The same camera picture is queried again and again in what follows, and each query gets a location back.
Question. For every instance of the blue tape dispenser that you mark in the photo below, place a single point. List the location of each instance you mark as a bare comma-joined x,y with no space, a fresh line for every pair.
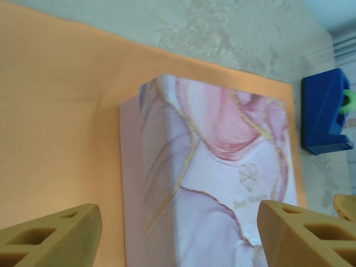
320,116

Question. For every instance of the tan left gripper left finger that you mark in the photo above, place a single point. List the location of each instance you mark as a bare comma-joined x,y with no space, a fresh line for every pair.
61,236

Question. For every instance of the green tape roll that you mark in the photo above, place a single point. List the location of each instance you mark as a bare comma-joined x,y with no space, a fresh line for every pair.
347,101

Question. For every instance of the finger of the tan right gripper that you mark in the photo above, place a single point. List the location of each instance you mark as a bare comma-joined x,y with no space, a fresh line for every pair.
349,203

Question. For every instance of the pink marble gift box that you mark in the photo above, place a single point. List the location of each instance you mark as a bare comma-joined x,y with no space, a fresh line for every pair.
211,155

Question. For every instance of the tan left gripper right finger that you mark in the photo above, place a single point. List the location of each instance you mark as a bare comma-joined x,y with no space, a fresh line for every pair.
294,239

